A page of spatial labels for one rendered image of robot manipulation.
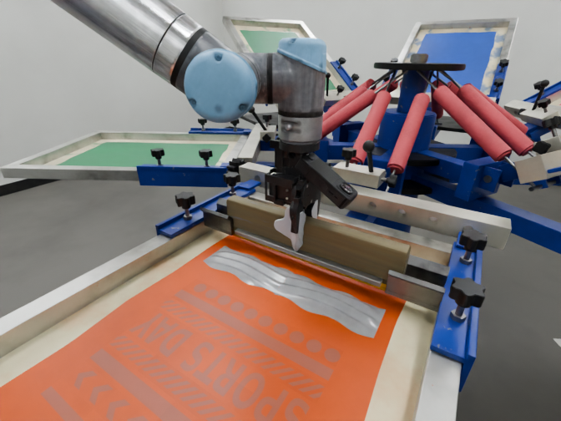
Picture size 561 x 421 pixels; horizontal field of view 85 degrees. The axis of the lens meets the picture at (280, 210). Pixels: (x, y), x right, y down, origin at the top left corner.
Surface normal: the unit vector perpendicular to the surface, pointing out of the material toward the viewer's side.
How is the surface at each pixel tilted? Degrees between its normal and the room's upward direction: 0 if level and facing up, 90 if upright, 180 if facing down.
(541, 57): 90
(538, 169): 90
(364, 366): 0
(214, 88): 90
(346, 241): 90
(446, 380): 0
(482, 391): 0
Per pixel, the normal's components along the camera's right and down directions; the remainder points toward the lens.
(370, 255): -0.53, 0.38
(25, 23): 0.84, 0.25
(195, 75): 0.00, 0.46
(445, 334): 0.01, -0.89
